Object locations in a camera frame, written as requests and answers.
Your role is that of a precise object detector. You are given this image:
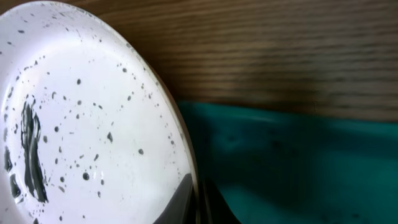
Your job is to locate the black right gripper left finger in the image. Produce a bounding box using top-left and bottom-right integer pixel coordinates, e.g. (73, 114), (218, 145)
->
(154, 174), (193, 224)

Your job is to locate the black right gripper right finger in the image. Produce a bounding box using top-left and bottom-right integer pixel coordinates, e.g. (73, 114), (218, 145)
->
(200, 179), (241, 224)

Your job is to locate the white plate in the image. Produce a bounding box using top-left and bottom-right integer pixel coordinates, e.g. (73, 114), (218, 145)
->
(1, 1), (200, 223)

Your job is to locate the blue plastic tray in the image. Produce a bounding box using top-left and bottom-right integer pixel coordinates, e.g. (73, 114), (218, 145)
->
(178, 102), (397, 223)

